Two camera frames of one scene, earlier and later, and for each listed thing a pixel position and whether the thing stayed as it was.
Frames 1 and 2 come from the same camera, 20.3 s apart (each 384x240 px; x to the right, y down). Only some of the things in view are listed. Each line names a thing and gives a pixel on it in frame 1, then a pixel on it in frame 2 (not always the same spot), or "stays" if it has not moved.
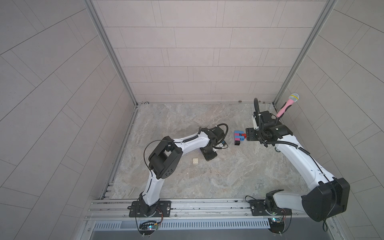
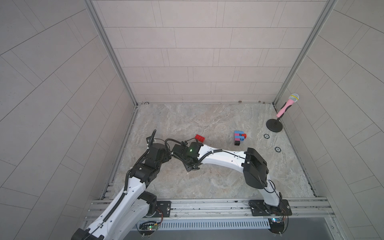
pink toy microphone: [293, 98] stays
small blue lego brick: [241, 137] stays
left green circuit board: [149, 226] stays
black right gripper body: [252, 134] to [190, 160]
